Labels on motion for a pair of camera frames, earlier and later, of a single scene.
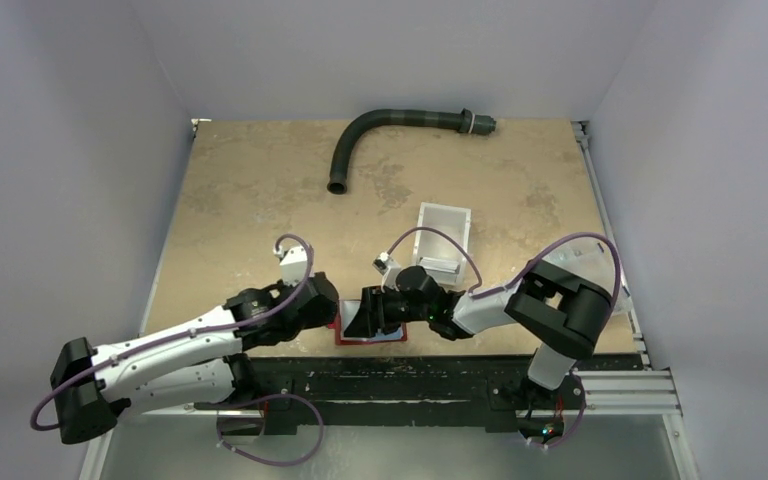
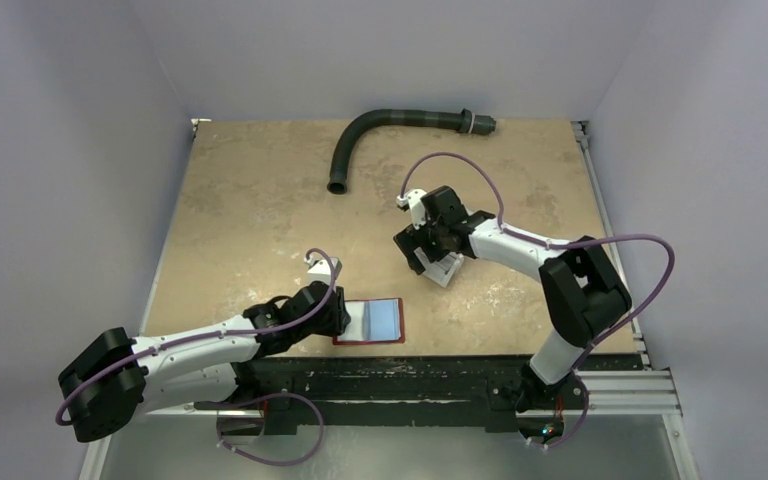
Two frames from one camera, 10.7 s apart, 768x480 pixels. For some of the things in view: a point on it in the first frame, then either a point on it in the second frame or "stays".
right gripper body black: (379, 312) to (413, 246)
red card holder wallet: (344, 311) stays
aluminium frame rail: (650, 389) stays
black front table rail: (482, 392) stays
